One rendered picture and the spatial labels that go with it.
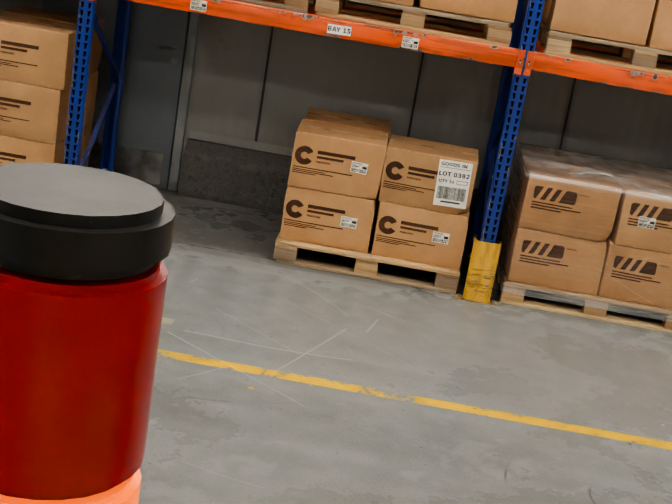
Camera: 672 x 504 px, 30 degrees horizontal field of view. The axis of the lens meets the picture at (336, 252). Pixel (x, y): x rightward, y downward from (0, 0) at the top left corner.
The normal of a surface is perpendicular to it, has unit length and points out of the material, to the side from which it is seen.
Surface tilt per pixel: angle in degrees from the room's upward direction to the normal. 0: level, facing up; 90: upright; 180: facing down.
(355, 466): 0
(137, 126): 90
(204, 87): 90
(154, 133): 90
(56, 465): 90
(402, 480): 0
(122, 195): 0
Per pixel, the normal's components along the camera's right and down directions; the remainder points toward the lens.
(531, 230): -0.08, 0.27
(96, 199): 0.16, -0.94
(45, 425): 0.26, 0.32
